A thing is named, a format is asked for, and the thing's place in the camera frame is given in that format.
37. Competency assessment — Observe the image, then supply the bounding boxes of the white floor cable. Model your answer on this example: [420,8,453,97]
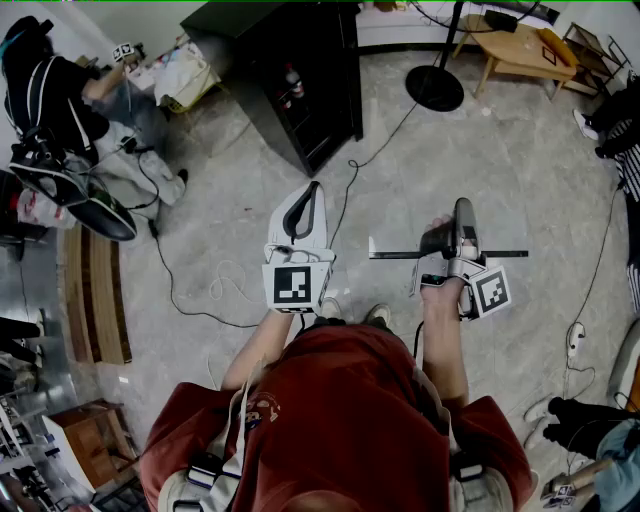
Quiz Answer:
[208,259,264,306]

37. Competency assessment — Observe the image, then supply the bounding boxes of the white low cabinet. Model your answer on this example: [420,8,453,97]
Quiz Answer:
[357,0,561,49]

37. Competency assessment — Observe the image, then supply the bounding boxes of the brown wooden boards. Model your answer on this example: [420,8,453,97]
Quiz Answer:
[62,224,134,365]

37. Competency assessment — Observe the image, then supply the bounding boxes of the person's red shirt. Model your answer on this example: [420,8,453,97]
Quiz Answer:
[139,323,534,512]

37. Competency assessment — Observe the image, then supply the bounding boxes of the black chair back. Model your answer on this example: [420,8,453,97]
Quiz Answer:
[8,149,91,207]

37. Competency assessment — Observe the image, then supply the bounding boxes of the wooden coffee table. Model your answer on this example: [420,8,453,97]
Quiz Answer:
[452,13,579,101]

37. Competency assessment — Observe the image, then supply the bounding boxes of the person's left forearm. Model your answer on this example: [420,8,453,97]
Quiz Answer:
[221,308,295,392]

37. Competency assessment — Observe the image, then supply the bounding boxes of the black fan cable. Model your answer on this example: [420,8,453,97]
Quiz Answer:
[327,102,419,249]

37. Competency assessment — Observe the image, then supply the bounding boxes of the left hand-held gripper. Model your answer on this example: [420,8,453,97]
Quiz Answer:
[261,180,335,316]

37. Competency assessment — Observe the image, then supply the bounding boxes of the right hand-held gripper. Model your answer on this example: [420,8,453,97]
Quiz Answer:
[408,197,512,321]

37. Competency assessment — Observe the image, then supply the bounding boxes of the black box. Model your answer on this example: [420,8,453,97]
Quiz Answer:
[484,9,519,34]

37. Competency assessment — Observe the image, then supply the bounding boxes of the person's right forearm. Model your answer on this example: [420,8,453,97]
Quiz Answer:
[418,279,471,404]

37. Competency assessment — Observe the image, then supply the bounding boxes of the white power adapter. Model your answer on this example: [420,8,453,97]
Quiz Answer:
[566,322,587,359]

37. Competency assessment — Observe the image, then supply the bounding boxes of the red and white plastic bag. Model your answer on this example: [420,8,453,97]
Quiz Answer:
[17,188,67,230]

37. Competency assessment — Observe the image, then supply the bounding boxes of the black oval chair seat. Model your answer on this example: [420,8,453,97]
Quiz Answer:
[67,197,139,242]

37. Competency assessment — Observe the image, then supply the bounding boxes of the yellow basket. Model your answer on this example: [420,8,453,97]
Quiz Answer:
[159,64,222,115]

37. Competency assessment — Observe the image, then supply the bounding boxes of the thin black cable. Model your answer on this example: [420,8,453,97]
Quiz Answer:
[572,182,626,329]

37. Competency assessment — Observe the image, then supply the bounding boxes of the clear bottle with red label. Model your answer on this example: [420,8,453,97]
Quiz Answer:
[283,62,306,99]

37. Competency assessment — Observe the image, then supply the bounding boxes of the beige harness straps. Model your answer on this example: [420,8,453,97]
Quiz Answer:
[159,339,501,512]

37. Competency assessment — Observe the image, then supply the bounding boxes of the long black floor cable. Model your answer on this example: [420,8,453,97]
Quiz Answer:
[119,134,261,331]

